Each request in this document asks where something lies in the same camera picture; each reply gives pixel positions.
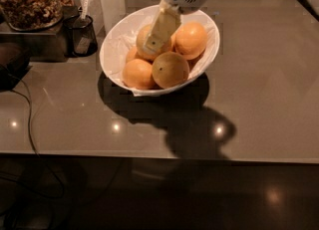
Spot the black cable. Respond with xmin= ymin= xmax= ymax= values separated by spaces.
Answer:
xmin=0 ymin=64 xmax=68 ymax=230

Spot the orange front left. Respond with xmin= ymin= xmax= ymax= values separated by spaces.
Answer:
xmin=122 ymin=59 xmax=156 ymax=90

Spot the black mesh cup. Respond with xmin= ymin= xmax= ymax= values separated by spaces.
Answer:
xmin=63 ymin=15 xmax=98 ymax=57

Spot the glass jar of nuts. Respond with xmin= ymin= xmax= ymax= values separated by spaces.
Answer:
xmin=0 ymin=0 xmax=63 ymax=32

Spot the small orange middle left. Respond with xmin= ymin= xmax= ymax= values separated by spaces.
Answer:
xmin=126 ymin=46 xmax=141 ymax=63

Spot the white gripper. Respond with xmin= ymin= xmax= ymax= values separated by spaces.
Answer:
xmin=147 ymin=0 xmax=207 ymax=50

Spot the yellowish orange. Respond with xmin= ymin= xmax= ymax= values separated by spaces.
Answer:
xmin=153 ymin=52 xmax=189 ymax=89
xmin=136 ymin=24 xmax=172 ymax=61

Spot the white oval bowl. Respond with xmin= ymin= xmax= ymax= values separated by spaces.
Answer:
xmin=99 ymin=4 xmax=221 ymax=97

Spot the orange top right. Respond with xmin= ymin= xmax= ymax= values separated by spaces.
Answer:
xmin=174 ymin=22 xmax=207 ymax=60

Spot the yellowish orange front right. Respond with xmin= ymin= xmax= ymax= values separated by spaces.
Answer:
xmin=153 ymin=52 xmax=189 ymax=89

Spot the dark box at left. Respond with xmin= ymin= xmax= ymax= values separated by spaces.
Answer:
xmin=0 ymin=43 xmax=31 ymax=91

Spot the yellowish orange top centre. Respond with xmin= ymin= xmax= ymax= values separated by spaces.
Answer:
xmin=136 ymin=24 xmax=172 ymax=61

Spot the white utensil in cup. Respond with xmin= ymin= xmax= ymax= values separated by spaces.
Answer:
xmin=80 ymin=0 xmax=90 ymax=22

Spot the metal shelf stand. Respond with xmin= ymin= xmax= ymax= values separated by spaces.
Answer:
xmin=0 ymin=6 xmax=78 ymax=62

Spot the white paper bowl liner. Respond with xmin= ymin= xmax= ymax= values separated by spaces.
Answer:
xmin=105 ymin=15 xmax=217 ymax=97

